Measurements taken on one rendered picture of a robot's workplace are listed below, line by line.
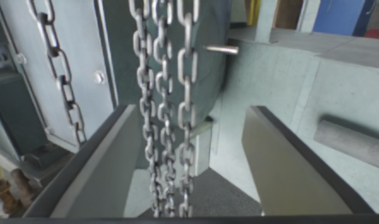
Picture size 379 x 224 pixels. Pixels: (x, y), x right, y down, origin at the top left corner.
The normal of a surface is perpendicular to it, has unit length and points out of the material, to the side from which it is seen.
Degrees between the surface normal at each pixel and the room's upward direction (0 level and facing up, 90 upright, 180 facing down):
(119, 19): 90
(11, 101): 90
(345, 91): 90
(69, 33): 90
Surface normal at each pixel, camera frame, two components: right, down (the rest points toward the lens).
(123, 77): 0.88, 0.24
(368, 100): -0.73, 0.32
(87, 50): -0.47, 0.42
